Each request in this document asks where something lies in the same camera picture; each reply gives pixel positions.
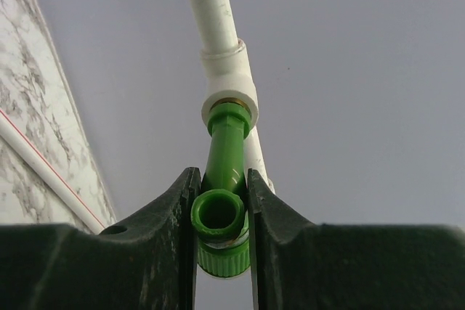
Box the green water faucet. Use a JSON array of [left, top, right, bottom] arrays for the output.
[[190, 102, 251, 279]]

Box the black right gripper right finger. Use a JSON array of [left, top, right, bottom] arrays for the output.
[[248, 170, 464, 309]]

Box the white PVC pipe frame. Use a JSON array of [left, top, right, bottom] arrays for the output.
[[1, 0, 272, 233]]

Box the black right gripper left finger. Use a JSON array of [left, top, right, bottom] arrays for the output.
[[1, 168, 201, 309]]

